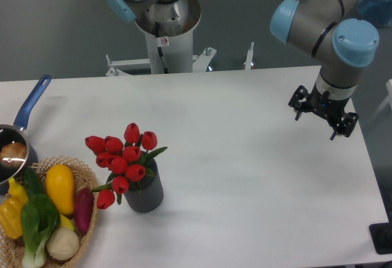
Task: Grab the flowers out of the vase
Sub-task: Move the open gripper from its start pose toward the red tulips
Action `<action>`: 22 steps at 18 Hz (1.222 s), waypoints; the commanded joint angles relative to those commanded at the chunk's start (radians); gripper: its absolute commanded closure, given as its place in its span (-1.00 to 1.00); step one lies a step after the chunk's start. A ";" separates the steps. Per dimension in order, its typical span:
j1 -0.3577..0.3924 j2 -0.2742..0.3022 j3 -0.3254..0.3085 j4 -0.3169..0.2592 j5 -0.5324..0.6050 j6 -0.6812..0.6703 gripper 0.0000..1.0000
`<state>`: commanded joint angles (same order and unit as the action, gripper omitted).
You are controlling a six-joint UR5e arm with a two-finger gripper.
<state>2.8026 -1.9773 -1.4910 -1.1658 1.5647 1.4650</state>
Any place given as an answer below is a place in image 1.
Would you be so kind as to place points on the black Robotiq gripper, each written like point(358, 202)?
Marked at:
point(329, 104)

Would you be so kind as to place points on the red tulip bouquet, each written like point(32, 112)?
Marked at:
point(126, 161)

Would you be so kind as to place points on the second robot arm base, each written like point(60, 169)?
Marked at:
point(159, 17)

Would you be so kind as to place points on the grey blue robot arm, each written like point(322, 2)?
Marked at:
point(344, 47)

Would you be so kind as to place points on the dark grey ribbed vase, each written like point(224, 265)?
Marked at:
point(151, 194)

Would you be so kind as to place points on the black device at table edge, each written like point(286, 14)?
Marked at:
point(381, 237)

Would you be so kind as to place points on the purple eggplant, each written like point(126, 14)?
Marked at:
point(83, 209)

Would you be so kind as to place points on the yellow squash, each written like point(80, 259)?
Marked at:
point(60, 187)

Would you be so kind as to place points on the yellow banana piece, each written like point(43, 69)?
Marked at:
point(66, 223)

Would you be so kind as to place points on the beige garlic bulb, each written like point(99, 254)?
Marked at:
point(63, 244)

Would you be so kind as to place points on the green cucumber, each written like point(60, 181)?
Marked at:
point(32, 183)

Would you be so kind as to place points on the green bok choy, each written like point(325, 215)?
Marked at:
point(39, 218)

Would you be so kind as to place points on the brown bread bun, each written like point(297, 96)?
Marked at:
point(13, 155)

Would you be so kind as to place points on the small yellow pepper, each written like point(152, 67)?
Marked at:
point(17, 191)

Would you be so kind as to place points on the yellow bell pepper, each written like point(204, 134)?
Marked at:
point(11, 218)

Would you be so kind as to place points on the woven bamboo basket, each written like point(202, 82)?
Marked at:
point(12, 250)

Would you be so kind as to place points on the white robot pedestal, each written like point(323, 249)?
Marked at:
point(168, 55)

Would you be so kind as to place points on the blue handled saucepan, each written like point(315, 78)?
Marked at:
point(16, 133)

